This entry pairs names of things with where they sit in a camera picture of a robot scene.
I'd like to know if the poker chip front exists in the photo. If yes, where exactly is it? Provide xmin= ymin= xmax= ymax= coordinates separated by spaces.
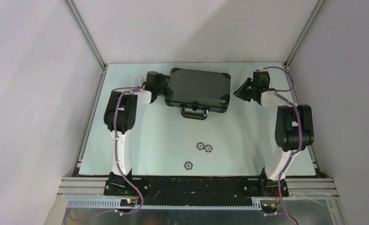
xmin=184 ymin=161 xmax=193 ymax=170

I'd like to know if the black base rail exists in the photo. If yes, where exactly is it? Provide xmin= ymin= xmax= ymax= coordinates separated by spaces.
xmin=104 ymin=175 xmax=289 ymax=207

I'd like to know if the black poker set case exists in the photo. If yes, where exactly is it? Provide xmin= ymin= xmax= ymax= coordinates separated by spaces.
xmin=164 ymin=67 xmax=231 ymax=120

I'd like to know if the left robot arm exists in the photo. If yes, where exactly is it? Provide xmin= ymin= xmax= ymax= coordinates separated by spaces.
xmin=104 ymin=71 xmax=170 ymax=195

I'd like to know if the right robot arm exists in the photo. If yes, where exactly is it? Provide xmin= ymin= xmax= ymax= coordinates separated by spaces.
xmin=234 ymin=70 xmax=315 ymax=196

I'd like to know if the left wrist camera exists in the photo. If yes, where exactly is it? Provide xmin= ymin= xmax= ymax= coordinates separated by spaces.
xmin=138 ymin=77 xmax=146 ymax=89

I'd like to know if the poker chip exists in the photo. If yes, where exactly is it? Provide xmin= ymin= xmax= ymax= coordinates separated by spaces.
xmin=184 ymin=161 xmax=193 ymax=170
xmin=204 ymin=144 xmax=213 ymax=152
xmin=196 ymin=142 xmax=205 ymax=150

